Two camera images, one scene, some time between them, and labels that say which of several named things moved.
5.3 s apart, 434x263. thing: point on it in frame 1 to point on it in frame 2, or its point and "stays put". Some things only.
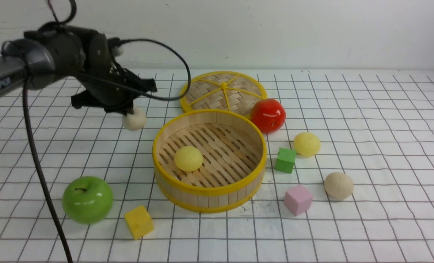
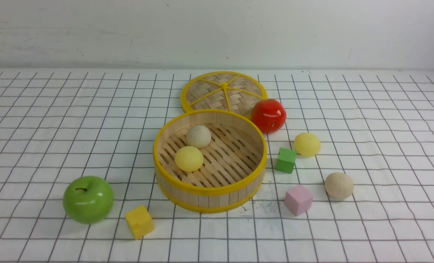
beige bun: [338, 185] stays put
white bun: [136, 121] to [198, 136]
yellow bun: [188, 159] stays put
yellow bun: [307, 144] stays put
